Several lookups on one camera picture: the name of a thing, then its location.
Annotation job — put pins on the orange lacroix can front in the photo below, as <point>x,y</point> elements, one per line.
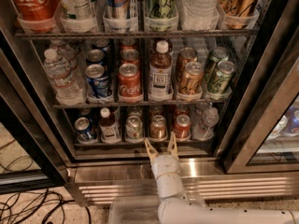
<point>191,78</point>

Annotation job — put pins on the water bottle middle shelf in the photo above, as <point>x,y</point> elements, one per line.
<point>62,79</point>

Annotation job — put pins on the water bottle bottom shelf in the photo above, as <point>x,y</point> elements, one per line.
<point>203,129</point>

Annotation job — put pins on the water bottle shelf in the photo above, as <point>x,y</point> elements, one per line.
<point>203,129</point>
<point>62,79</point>
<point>198,15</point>

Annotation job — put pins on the sprite bottle top shelf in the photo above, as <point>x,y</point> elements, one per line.
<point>77,9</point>

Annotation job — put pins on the tea bottle shelf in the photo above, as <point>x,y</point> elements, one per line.
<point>160,67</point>
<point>108,125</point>

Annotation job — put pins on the blue pepsi can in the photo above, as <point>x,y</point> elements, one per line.
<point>95,56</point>
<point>98,80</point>

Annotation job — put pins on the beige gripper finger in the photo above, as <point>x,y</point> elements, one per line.
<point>152,152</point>
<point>172,148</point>

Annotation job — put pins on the water bottle top shelf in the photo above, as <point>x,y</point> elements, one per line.
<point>198,15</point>

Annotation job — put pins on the orange can bottom shelf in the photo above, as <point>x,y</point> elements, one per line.
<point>157,127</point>

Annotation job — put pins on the green lacroix can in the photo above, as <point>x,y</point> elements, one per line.
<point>221,77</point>
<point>161,9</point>
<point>215,56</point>

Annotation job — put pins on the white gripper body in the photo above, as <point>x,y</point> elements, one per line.
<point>165,164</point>

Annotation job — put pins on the right glass fridge door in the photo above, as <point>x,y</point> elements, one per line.
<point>251,137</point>

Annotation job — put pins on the white green can bottom shelf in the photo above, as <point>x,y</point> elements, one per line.
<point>134,128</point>

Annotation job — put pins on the tea bottle bottom shelf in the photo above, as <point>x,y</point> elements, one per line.
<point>108,125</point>

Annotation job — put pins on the blue pepsi can front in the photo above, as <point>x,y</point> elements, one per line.
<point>98,80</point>

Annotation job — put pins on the red coca-cola can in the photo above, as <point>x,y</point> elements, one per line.
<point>130,56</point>
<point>129,80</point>

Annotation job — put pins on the green lacroix can rear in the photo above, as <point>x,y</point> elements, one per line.
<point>215,56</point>

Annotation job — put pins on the large coca-cola bottle top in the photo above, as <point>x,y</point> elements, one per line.
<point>37,16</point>

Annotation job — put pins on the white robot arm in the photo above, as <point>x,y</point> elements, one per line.
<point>171,184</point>

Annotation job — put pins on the orange lacroix can rear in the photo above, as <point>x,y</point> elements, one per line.
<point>185,56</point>

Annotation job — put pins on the stainless fridge base grille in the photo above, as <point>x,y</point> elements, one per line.
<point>100,183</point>

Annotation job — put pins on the blue can bottom shelf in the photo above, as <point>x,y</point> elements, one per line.
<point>85,130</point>

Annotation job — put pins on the red can bottom shelf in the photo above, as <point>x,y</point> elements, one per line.
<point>181,126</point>

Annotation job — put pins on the green lacroix can top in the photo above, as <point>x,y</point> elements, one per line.
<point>161,9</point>

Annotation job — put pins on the tea bottle middle shelf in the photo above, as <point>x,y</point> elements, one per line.
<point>160,67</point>

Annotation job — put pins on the red coca-cola can front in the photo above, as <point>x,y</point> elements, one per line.
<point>129,80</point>

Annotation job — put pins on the clear plastic bin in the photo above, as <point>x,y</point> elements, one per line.
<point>152,209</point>

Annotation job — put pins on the red bull can top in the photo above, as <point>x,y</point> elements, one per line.
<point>118,9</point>

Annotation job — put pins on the orange lacroix can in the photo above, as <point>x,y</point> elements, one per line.
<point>191,78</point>
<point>185,56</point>

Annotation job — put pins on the green lacroix can front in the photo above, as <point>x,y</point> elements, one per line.
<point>221,77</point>

